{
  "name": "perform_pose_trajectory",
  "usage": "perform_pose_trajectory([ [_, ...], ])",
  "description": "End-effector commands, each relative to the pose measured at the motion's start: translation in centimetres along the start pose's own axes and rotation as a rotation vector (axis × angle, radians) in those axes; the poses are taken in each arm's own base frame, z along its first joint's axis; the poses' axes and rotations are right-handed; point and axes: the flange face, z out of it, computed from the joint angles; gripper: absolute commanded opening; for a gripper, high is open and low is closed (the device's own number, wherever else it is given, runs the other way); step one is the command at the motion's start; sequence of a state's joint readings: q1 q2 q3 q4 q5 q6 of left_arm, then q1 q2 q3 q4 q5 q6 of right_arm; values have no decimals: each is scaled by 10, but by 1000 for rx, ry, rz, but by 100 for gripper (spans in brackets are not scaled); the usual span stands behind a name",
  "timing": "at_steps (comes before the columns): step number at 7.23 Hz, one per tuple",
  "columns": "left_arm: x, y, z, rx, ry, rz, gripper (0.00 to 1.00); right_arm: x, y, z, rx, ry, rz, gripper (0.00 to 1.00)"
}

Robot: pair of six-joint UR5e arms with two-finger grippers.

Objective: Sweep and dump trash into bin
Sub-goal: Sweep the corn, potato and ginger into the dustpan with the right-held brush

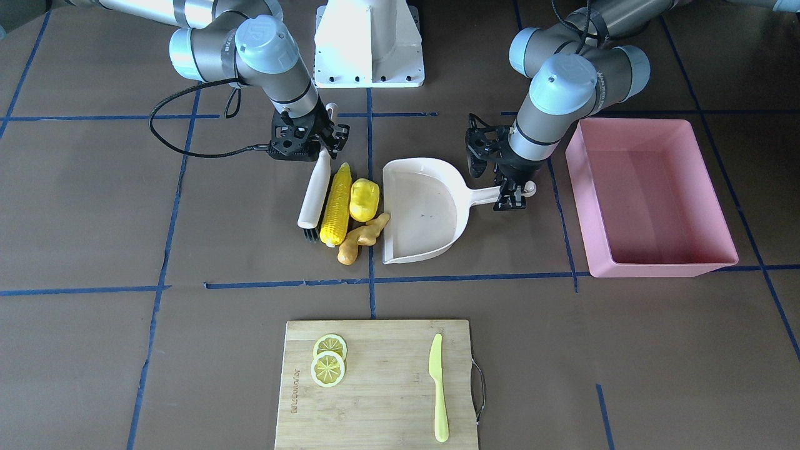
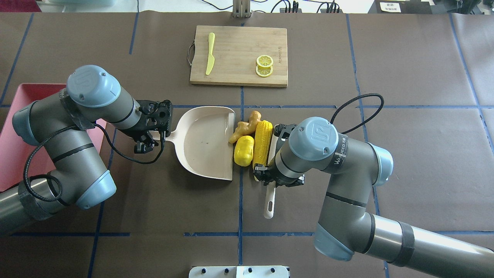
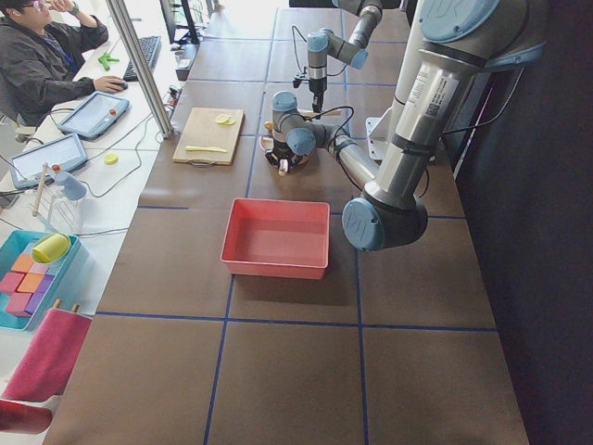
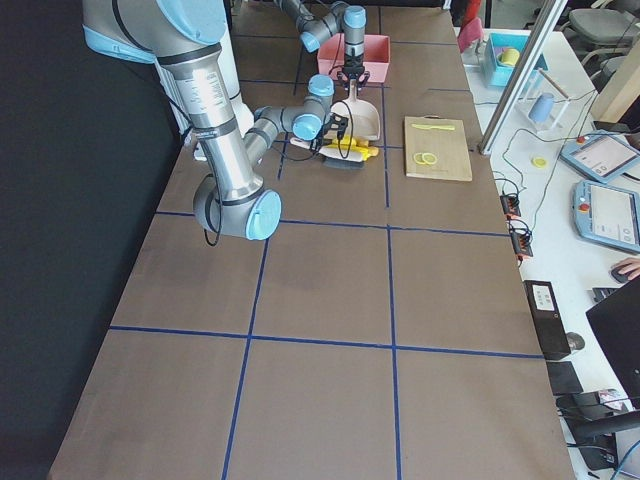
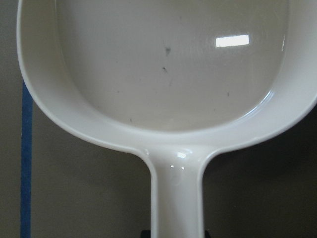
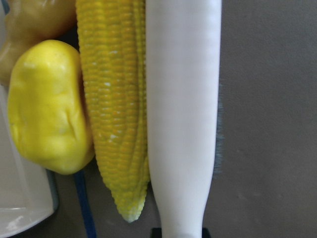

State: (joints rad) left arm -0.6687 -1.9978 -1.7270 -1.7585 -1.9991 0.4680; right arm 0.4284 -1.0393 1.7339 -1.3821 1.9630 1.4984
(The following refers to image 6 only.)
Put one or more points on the beige hand brush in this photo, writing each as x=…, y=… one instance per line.
x=182, y=65

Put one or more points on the yellow toy corn cob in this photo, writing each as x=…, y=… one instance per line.
x=112, y=44

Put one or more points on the yellow toy potato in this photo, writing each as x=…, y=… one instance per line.
x=46, y=111

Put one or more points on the beige dustpan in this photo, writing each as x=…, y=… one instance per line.
x=28, y=192

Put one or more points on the brown toy ginger root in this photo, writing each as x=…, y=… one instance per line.
x=30, y=22

